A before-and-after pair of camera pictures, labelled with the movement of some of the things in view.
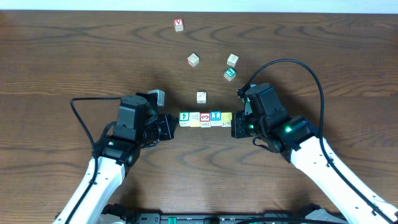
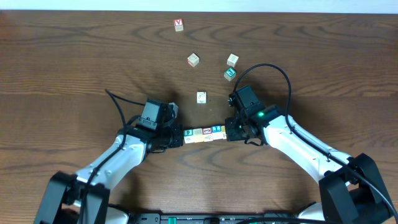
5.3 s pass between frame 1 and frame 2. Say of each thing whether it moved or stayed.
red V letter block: stayed
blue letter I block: moved
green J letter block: stayed
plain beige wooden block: moved
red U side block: stayed
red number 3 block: moved
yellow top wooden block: moved
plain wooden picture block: stayed
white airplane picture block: stayed
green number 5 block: moved
